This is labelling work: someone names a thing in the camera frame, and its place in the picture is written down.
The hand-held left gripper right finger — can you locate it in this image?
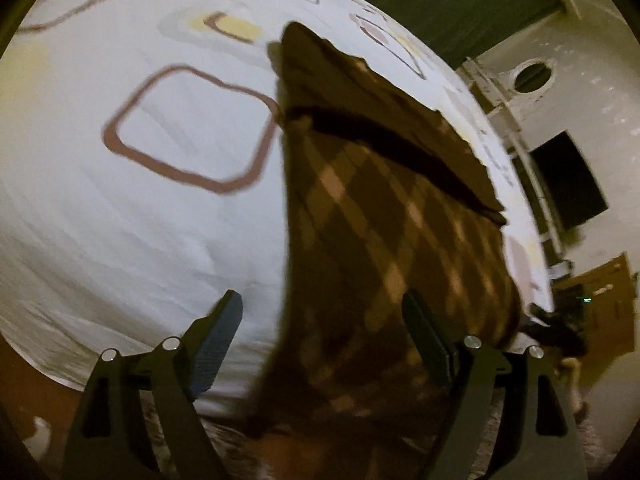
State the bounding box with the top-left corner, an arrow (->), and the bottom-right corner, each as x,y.
401,289 -> 588,480

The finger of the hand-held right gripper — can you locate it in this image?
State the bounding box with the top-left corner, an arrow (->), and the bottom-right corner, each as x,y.
529,304 -> 568,341

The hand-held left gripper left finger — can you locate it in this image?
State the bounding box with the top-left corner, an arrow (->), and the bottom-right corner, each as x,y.
62,289 -> 244,480

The brown plaid sweater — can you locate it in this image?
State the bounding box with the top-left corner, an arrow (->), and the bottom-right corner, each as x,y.
245,21 -> 525,480

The person's right forearm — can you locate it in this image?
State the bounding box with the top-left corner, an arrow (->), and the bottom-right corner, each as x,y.
559,356 -> 590,417

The bed with printed sheet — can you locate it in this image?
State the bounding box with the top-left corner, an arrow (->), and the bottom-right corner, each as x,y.
0,0 -> 557,421

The black television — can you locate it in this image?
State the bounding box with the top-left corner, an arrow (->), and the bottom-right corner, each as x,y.
529,130 -> 609,232

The green curtain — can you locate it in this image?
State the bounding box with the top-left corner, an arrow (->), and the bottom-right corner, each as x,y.
295,0 -> 566,68

